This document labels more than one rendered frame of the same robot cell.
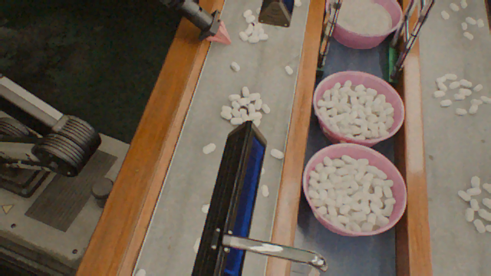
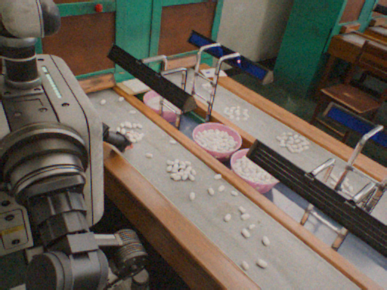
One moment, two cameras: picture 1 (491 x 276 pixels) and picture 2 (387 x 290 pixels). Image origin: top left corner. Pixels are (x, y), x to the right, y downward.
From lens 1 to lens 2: 101 cm
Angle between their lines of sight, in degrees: 42
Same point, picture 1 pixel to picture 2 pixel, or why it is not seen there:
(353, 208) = (264, 175)
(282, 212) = (252, 193)
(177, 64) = (123, 171)
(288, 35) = (149, 128)
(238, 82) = (159, 161)
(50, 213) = not seen: outside the picture
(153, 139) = (167, 211)
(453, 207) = (284, 151)
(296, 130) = (212, 161)
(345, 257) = (278, 197)
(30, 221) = not seen: outside the picture
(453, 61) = (218, 103)
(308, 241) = not seen: hidden behind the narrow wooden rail
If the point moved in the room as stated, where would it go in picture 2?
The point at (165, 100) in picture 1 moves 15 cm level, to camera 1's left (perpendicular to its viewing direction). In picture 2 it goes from (144, 191) to (116, 209)
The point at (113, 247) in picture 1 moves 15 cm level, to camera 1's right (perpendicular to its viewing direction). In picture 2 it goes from (222, 264) to (245, 241)
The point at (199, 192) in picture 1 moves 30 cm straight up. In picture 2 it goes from (213, 216) to (227, 161)
